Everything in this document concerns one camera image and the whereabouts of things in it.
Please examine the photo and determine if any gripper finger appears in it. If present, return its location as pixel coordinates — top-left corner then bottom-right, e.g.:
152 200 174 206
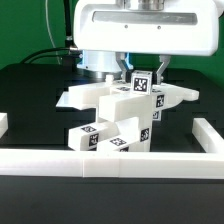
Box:
115 52 133 82
152 55 171 84

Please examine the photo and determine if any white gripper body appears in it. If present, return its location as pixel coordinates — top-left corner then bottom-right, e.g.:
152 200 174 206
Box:
73 0 221 56

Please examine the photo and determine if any white chair seat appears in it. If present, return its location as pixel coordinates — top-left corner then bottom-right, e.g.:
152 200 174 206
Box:
94 106 154 153

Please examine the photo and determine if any white chair back frame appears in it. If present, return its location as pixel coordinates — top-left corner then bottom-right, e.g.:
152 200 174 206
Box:
65 81 199 118

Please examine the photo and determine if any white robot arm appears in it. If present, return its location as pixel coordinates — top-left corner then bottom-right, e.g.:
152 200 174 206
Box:
73 0 224 76

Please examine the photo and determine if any white U-shaped obstacle fence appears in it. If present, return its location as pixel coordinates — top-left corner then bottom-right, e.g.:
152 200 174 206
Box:
0 118 224 179

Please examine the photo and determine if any white part left edge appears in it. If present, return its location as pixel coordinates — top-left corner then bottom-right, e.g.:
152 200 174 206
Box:
0 113 8 138

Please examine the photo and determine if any black cable bundle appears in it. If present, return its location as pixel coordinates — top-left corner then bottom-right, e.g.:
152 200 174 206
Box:
19 0 84 68

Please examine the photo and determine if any white marker base plate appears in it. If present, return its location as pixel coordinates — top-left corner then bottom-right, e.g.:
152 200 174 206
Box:
56 92 70 108

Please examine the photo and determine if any thin white cable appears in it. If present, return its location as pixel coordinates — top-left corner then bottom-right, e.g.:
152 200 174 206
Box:
44 0 63 66

